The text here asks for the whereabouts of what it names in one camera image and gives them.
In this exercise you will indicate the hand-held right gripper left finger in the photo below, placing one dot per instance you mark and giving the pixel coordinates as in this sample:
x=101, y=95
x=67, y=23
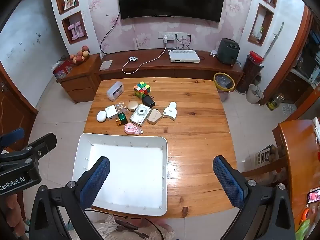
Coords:
x=96, y=180

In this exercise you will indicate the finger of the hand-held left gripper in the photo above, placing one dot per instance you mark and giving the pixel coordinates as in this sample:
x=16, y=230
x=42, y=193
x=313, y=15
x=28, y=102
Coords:
x=42, y=143
x=12, y=135

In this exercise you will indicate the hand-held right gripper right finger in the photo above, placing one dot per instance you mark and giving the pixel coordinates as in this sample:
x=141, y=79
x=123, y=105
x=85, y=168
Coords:
x=228, y=182

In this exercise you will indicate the white plastic tray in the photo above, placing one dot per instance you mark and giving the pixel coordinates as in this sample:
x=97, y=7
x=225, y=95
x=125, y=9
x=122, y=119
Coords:
x=125, y=170

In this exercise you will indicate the pink correction tape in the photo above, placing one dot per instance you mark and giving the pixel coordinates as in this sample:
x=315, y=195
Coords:
x=131, y=128

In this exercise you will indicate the white oval earbud case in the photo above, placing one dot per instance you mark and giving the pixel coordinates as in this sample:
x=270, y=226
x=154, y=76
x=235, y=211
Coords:
x=101, y=116

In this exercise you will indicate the green and gold box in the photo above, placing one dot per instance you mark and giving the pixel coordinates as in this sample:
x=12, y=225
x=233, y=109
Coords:
x=122, y=118

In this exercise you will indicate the white charger plug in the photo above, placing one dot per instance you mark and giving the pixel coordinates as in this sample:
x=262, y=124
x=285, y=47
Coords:
x=111, y=112

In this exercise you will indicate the transparent case with stickers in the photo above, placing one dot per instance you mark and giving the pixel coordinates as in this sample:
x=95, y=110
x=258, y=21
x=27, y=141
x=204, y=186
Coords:
x=121, y=107

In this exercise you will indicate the white compact camera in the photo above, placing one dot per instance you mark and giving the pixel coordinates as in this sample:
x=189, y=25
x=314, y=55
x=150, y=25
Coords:
x=140, y=115

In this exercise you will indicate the gold round compact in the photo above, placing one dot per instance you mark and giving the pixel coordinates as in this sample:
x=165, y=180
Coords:
x=132, y=105

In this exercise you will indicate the beige house-shaped box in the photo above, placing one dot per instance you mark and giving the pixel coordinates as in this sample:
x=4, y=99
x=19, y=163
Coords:
x=153, y=117

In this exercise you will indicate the clear plastic box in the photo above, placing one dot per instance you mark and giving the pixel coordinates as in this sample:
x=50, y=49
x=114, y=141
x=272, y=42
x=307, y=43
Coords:
x=115, y=91

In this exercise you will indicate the white clip-shaped device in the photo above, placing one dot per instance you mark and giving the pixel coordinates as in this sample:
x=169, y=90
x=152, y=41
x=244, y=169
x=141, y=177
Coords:
x=170, y=111

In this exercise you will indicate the black charger plug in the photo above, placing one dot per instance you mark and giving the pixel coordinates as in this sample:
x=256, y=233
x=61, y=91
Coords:
x=149, y=101

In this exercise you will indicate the colourful puzzle cube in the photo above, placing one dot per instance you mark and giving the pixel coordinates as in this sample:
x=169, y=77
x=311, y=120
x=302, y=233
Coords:
x=141, y=89

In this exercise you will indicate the brown wooden door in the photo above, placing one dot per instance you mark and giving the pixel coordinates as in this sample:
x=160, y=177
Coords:
x=12, y=110

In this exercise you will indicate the wooden drawer cabinet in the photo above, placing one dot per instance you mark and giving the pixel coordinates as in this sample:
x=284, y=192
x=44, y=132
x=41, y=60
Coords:
x=77, y=85

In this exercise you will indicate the red tissue box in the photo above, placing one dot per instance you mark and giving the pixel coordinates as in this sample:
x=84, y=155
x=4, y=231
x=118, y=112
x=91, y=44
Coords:
x=61, y=70

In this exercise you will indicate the wooden side table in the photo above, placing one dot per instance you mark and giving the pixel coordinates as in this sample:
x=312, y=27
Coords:
x=300, y=155

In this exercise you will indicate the orange scissors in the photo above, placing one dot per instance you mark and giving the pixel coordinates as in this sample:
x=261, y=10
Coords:
x=305, y=213

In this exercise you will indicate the smartphone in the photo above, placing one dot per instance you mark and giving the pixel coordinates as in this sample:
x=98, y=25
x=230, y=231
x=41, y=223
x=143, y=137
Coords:
x=313, y=196

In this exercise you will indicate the white bucket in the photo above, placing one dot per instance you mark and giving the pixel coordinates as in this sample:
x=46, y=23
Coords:
x=252, y=96

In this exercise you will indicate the yellow-green oil bottle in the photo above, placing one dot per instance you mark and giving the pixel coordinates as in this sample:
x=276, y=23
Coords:
x=273, y=103

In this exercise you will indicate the bowl of fruit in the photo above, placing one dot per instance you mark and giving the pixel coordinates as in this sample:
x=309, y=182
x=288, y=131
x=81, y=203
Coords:
x=80, y=55

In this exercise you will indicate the grey square pad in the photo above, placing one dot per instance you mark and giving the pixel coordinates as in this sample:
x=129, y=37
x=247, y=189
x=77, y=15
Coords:
x=105, y=65

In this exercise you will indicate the yellow trash bin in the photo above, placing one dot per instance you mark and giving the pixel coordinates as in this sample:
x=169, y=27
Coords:
x=223, y=81

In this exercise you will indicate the tall dark red-lidded container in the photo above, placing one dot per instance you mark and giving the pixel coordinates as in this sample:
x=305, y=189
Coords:
x=247, y=75

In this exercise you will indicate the pink dumbbell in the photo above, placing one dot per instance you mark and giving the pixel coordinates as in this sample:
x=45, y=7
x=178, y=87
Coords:
x=80, y=30
x=71, y=32

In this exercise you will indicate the small white figurine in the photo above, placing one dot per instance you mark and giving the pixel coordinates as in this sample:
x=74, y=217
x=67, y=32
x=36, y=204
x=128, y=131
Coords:
x=213, y=53

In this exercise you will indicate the dark green air fryer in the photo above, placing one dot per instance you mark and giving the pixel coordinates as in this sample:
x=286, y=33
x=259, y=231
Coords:
x=227, y=51

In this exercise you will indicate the white set-top box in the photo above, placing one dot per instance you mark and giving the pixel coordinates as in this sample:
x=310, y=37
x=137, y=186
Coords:
x=183, y=56

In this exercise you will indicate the wooden shelf unit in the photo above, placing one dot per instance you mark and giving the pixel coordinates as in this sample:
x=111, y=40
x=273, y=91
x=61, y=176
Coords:
x=307, y=62

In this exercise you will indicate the framed picture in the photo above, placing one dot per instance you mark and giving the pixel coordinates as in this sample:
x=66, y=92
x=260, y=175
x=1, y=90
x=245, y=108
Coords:
x=69, y=0

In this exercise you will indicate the sheathed sword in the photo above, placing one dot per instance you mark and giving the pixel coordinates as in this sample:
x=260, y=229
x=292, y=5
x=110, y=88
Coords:
x=276, y=36

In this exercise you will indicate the white wall socket strip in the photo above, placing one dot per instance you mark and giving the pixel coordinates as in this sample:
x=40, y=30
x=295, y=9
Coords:
x=160, y=35

